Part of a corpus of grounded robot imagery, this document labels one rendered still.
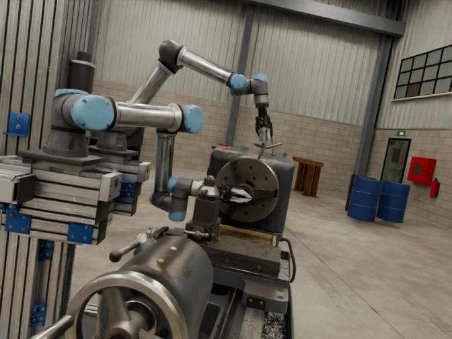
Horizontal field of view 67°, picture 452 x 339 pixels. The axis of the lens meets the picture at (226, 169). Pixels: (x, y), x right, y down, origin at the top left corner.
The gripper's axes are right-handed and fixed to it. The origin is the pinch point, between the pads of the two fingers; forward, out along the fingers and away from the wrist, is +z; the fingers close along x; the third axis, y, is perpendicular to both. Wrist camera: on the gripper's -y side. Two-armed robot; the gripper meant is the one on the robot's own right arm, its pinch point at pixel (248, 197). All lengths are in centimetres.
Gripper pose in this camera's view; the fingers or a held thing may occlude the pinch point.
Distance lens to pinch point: 149.6
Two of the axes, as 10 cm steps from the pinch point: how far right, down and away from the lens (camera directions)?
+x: 1.6, -9.8, -1.0
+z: 9.7, 1.8, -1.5
